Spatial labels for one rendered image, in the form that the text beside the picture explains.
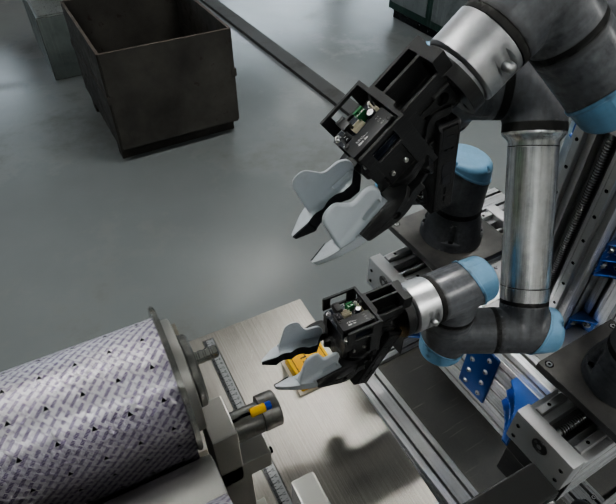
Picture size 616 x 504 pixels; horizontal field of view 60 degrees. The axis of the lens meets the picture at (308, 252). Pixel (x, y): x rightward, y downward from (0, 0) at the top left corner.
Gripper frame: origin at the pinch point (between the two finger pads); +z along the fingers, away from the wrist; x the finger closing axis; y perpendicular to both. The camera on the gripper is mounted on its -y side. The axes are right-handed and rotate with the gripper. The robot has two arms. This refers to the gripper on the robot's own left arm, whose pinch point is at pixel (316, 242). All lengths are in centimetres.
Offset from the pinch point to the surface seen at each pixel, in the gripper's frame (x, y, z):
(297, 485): 25.2, 18.1, 3.8
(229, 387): -17.2, -29.3, 34.0
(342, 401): -6.0, -39.6, 21.9
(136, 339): 1.0, 9.8, 16.5
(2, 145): -291, -69, 127
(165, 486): 10.9, 4.4, 23.4
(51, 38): -366, -77, 72
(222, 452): 7.9, -2.8, 21.7
